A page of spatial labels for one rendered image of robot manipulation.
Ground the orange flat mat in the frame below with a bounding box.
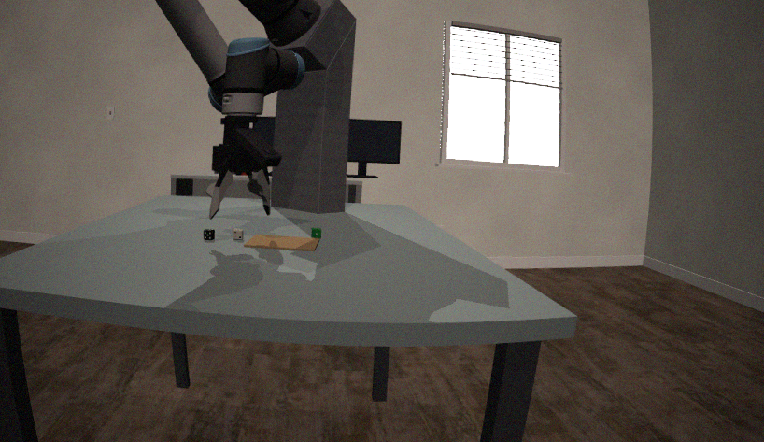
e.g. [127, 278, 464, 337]
[244, 235, 319, 251]

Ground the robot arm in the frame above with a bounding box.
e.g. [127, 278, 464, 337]
[155, 0, 321, 167]

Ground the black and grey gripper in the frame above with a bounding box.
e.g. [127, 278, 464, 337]
[206, 116, 270, 220]

